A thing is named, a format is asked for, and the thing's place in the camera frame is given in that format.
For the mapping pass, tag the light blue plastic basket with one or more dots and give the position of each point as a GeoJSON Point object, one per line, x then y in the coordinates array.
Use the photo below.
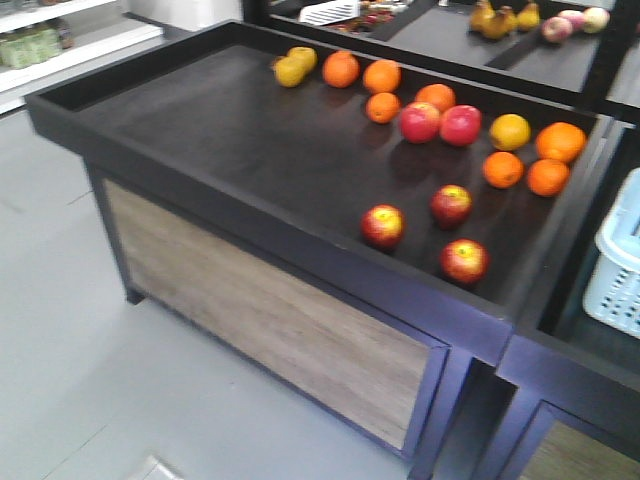
{"type": "Point", "coordinates": [612, 294]}

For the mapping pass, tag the orange behind apples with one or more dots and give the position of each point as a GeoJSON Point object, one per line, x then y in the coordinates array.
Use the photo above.
{"type": "Point", "coordinates": [439, 95]}

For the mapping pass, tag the black wood fruit display table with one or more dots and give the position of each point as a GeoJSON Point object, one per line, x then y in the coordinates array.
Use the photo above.
{"type": "Point", "coordinates": [236, 203]}

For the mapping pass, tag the red apple near left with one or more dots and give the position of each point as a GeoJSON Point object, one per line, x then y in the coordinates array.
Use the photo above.
{"type": "Point", "coordinates": [382, 227]}

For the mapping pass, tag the red apple near middle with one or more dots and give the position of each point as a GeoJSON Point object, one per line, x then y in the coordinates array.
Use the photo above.
{"type": "Point", "coordinates": [451, 206]}

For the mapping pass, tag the red apple near right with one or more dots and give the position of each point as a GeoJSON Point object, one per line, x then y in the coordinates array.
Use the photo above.
{"type": "Point", "coordinates": [464, 261]}

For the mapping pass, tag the small orange middle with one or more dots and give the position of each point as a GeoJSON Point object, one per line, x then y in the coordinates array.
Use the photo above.
{"type": "Point", "coordinates": [382, 108]}

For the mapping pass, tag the small orange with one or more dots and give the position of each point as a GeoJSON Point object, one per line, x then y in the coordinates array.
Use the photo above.
{"type": "Point", "coordinates": [502, 170]}
{"type": "Point", "coordinates": [382, 108]}
{"type": "Point", "coordinates": [547, 178]}

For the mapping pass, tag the large red apple left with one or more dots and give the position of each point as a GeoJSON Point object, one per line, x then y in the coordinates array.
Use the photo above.
{"type": "Point", "coordinates": [419, 122]}

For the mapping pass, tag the large red apple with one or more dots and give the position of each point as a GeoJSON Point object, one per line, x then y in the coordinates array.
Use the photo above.
{"type": "Point", "coordinates": [419, 122]}
{"type": "Point", "coordinates": [460, 125]}

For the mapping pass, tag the yellow apple front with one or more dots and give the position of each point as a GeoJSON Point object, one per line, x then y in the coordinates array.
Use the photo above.
{"type": "Point", "coordinates": [289, 72]}

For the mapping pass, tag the yellow apple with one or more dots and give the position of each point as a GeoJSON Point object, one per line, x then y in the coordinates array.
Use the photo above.
{"type": "Point", "coordinates": [306, 55]}
{"type": "Point", "coordinates": [289, 72]}

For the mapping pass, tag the orange far left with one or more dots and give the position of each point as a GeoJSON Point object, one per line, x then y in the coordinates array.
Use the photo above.
{"type": "Point", "coordinates": [340, 69]}

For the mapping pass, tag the large red apple right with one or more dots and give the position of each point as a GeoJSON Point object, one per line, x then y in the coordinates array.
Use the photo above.
{"type": "Point", "coordinates": [460, 125]}

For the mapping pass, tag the yellow apple back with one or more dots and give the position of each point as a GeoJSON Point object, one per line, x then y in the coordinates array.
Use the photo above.
{"type": "Point", "coordinates": [306, 55]}

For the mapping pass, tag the small orange lower left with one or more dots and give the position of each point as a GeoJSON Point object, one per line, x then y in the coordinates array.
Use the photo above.
{"type": "Point", "coordinates": [502, 170]}

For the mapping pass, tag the yellow orange fruit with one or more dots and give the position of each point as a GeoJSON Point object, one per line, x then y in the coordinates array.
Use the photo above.
{"type": "Point", "coordinates": [509, 132]}

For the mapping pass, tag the white perforated tray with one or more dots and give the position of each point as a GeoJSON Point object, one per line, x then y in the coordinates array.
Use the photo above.
{"type": "Point", "coordinates": [329, 12]}

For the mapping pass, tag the small orange lower right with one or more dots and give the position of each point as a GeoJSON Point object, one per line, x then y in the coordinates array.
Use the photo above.
{"type": "Point", "coordinates": [547, 178]}

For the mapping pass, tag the large orange right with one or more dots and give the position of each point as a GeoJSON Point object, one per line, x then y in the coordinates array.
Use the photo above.
{"type": "Point", "coordinates": [560, 141]}

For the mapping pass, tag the brown pear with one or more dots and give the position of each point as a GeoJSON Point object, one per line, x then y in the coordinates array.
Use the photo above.
{"type": "Point", "coordinates": [492, 24]}

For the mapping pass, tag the black upper fruit tray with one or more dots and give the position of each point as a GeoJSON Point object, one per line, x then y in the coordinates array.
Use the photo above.
{"type": "Point", "coordinates": [591, 72]}

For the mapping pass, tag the white supermarket shelf unit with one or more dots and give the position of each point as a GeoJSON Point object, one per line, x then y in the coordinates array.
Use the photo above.
{"type": "Point", "coordinates": [43, 42]}

